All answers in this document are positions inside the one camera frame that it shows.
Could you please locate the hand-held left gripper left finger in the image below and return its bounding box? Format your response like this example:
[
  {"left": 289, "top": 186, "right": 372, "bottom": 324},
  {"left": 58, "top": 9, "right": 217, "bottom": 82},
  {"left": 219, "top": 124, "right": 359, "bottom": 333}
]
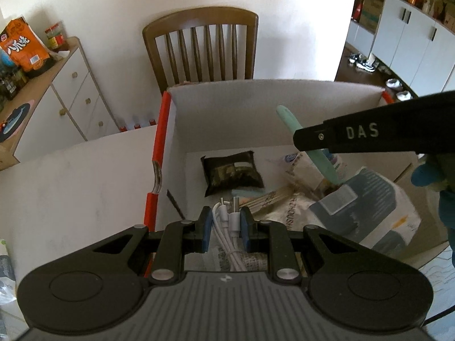
[{"left": 89, "top": 206, "right": 213, "bottom": 285}]

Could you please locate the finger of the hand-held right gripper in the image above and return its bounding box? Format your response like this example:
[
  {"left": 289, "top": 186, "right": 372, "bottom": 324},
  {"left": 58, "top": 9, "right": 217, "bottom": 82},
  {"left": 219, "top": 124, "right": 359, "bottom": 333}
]
[{"left": 293, "top": 124, "right": 333, "bottom": 153}]

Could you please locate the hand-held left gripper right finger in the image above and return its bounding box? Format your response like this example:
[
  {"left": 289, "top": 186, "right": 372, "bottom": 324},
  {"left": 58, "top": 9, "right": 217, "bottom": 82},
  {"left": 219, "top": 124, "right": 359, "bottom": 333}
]
[{"left": 240, "top": 206, "right": 361, "bottom": 285}]

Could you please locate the white cable bundle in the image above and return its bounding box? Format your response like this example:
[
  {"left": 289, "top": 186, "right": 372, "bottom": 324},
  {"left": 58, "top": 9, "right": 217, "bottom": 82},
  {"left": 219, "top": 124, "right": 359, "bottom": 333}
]
[{"left": 211, "top": 199, "right": 249, "bottom": 272}]

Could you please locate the mint green toothbrush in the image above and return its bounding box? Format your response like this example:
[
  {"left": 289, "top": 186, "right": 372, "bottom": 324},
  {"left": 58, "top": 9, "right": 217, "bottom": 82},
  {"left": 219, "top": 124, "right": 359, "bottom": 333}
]
[{"left": 276, "top": 105, "right": 344, "bottom": 187}]

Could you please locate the clear bag with blue print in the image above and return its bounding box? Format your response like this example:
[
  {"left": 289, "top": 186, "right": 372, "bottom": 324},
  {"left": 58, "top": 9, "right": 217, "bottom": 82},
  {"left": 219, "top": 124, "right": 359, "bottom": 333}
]
[{"left": 275, "top": 151, "right": 349, "bottom": 199}]

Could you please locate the silver foil packet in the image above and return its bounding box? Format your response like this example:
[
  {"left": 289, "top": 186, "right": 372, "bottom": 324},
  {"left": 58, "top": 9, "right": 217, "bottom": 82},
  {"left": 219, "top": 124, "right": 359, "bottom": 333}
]
[{"left": 265, "top": 192, "right": 322, "bottom": 237}]

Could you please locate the red cardboard box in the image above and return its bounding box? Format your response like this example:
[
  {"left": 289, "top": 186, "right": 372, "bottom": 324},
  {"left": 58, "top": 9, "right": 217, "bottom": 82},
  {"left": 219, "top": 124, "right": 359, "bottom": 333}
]
[{"left": 142, "top": 78, "right": 455, "bottom": 281}]

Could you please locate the person's right hand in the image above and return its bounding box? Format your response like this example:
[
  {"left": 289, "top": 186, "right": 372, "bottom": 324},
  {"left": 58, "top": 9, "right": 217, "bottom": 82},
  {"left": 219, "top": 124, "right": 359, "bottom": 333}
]
[{"left": 411, "top": 153, "right": 455, "bottom": 267}]

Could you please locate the printed paper sheet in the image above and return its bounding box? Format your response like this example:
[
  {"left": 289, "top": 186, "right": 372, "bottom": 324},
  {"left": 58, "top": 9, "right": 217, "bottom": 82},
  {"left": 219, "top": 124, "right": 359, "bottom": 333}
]
[{"left": 201, "top": 250, "right": 269, "bottom": 273}]

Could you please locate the wooden sticks bundle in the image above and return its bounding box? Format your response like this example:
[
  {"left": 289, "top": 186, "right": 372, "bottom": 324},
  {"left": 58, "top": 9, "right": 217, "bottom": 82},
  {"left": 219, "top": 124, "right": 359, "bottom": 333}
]
[{"left": 242, "top": 189, "right": 295, "bottom": 214}]

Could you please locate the dark green packet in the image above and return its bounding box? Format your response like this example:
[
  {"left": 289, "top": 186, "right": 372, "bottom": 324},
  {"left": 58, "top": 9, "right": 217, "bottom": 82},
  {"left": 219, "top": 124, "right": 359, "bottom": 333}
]
[{"left": 200, "top": 150, "right": 265, "bottom": 197}]

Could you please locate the dark sneakers pair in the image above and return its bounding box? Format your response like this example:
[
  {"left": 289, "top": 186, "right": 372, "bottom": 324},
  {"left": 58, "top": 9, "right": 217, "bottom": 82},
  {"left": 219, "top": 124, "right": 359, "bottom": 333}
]
[{"left": 348, "top": 53, "right": 377, "bottom": 72}]

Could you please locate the white grey printed bag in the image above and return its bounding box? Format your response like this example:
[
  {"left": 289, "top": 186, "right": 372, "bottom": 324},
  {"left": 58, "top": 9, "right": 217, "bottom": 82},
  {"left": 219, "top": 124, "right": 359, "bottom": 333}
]
[{"left": 307, "top": 166, "right": 420, "bottom": 260}]

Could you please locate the cardboard box on shelf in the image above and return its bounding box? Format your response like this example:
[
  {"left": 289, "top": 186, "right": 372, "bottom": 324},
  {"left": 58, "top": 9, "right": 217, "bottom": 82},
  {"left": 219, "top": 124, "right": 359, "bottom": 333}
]
[{"left": 359, "top": 0, "right": 384, "bottom": 32}]

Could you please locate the blue patterned placemat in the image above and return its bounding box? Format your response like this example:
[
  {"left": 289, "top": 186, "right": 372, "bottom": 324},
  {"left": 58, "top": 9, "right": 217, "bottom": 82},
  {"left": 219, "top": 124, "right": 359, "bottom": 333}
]
[{"left": 416, "top": 245, "right": 455, "bottom": 331}]

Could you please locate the brown wooden chair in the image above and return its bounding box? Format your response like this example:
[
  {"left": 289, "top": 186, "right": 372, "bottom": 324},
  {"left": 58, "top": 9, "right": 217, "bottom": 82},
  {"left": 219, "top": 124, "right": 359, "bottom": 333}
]
[{"left": 142, "top": 7, "right": 259, "bottom": 95}]

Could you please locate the white sideboard with drawers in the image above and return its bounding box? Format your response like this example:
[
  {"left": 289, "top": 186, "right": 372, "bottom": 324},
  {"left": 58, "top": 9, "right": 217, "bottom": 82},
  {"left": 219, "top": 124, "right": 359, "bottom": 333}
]
[{"left": 0, "top": 36, "right": 119, "bottom": 171}]

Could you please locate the crumpled white plastic bag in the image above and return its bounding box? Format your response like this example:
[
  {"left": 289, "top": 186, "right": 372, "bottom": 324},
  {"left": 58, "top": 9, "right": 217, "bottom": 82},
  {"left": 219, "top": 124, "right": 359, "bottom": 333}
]
[{"left": 0, "top": 240, "right": 16, "bottom": 292}]

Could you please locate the whale print mouse pad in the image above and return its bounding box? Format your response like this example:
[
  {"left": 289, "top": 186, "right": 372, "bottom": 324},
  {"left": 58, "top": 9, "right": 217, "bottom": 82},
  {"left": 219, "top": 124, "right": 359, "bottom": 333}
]
[{"left": 0, "top": 100, "right": 34, "bottom": 139}]

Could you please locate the red lidded jar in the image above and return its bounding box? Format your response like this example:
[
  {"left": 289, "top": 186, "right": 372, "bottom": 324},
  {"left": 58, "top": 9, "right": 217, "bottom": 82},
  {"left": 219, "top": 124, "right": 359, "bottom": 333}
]
[{"left": 45, "top": 21, "right": 67, "bottom": 50}]

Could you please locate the orange snack bag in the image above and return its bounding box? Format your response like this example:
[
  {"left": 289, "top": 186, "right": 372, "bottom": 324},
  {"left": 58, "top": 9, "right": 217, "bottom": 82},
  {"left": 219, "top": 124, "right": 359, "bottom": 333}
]
[{"left": 0, "top": 16, "right": 50, "bottom": 79}]

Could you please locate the white wall cabinet unit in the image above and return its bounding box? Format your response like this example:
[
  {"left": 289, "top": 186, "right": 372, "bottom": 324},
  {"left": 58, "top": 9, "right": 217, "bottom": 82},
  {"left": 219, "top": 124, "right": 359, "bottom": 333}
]
[{"left": 346, "top": 0, "right": 455, "bottom": 96}]

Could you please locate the black cable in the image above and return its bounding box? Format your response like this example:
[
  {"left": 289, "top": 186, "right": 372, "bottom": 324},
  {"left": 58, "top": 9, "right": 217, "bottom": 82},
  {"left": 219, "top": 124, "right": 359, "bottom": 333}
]
[{"left": 425, "top": 305, "right": 455, "bottom": 327}]

